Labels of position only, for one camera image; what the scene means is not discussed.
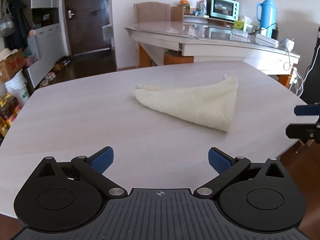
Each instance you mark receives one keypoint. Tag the grey white cabinet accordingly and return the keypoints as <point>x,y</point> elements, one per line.
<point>45,37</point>

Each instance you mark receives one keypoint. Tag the white plastic bucket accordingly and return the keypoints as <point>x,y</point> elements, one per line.
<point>17,87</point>

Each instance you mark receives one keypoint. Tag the dark upright object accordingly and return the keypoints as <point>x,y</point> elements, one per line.
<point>312,67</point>

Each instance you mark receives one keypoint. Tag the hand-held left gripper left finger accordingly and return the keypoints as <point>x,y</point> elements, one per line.
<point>102,158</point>

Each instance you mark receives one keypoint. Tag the beige quilted chair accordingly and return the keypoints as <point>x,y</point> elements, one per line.
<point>152,12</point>

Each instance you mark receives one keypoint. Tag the orange lid glass jar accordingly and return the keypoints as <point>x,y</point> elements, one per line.
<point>184,7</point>

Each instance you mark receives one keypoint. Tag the green tissue box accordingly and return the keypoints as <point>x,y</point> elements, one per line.
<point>242,24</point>

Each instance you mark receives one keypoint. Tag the straw hat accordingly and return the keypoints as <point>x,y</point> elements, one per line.
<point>7,53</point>

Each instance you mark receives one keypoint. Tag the black power adapter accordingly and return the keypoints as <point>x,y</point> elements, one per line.
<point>275,34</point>

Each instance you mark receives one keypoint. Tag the brown cardboard box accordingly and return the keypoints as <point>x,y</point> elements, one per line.
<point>11,67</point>

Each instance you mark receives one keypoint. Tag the dark brown door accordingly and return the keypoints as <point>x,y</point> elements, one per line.
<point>87,17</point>

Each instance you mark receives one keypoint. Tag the white power strip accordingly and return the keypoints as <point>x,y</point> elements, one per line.
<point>287,43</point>

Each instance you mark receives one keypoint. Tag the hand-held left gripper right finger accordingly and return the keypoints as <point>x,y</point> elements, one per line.
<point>219,160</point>

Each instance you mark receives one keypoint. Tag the white dining table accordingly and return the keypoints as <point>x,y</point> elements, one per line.
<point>212,47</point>

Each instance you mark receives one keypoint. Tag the group of oil bottles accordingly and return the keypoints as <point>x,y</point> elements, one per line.
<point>8,112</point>

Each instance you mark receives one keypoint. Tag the teal toaster oven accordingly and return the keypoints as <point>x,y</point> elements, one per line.
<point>222,8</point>

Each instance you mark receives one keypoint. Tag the cream towel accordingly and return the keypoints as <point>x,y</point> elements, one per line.
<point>200,102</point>

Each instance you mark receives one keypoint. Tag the pink cloth items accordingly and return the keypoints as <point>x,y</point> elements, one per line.
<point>31,56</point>

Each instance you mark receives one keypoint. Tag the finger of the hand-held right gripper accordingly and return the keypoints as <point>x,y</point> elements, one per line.
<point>307,110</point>
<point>300,130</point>

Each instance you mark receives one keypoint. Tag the grey hanging bag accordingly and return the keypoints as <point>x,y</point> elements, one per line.
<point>6,25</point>

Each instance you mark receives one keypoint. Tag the black hanging coat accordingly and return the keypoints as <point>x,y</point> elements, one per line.
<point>17,25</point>

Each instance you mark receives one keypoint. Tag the small plain cardboard box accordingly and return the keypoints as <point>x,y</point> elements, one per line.
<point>177,13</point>

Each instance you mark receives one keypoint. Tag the blue thermos jug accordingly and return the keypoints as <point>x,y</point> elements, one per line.
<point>267,15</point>

